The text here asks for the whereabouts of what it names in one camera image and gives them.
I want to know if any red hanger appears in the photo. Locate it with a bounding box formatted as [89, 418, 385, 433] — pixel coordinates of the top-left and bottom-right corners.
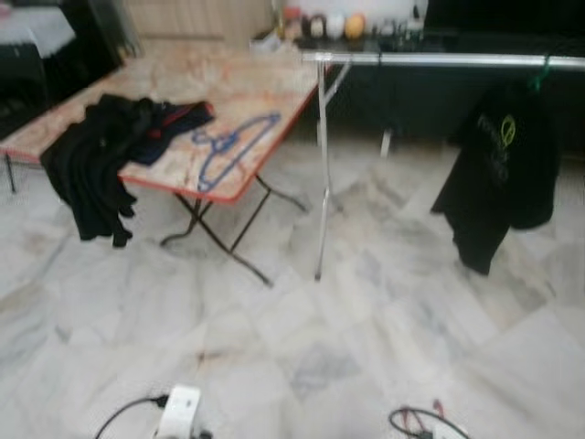
[146, 102, 217, 140]

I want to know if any dark navy shirt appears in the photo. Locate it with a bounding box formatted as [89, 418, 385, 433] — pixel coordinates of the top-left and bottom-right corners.
[128, 99, 217, 168]

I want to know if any green plastic hanger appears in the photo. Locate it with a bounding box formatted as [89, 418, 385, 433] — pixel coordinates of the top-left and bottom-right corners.
[527, 55, 555, 93]

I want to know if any blue plastic hanger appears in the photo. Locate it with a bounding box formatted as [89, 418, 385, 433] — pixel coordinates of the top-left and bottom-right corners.
[190, 111, 283, 194]

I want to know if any black shirt with green logo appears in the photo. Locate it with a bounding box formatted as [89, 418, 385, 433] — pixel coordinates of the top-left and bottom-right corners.
[431, 80, 561, 277]

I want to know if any black TV console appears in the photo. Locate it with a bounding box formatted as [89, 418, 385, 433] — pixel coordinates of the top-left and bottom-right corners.
[320, 27, 585, 152]

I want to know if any black television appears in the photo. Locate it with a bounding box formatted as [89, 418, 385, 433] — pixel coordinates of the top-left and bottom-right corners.
[425, 0, 585, 37]

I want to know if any orange round face toy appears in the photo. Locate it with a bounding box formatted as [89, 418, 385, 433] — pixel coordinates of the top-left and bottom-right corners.
[345, 11, 367, 40]

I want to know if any white round face toy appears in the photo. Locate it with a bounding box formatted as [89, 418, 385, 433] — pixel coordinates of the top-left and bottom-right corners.
[326, 12, 347, 40]

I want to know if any dark round face toy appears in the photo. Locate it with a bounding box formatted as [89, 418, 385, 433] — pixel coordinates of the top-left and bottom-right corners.
[308, 13, 328, 40]

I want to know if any marble pattern folding table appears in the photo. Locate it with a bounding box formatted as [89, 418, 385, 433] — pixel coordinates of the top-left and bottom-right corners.
[0, 46, 323, 287]

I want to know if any light wooden cabinet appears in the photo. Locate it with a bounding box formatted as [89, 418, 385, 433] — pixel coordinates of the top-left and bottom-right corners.
[123, 0, 275, 47]

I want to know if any black clothes pile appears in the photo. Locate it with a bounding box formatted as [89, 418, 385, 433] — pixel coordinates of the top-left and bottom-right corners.
[39, 91, 176, 250]

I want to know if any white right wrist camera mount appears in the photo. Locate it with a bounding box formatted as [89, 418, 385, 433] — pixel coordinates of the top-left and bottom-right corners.
[428, 419, 473, 439]

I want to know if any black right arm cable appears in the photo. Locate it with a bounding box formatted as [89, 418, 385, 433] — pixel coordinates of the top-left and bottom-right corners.
[388, 405, 458, 439]

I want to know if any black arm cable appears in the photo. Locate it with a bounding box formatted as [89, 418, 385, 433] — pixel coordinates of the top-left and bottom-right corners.
[388, 405, 458, 439]
[94, 394, 172, 439]

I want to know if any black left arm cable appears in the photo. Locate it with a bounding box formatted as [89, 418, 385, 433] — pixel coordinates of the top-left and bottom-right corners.
[94, 394, 172, 439]

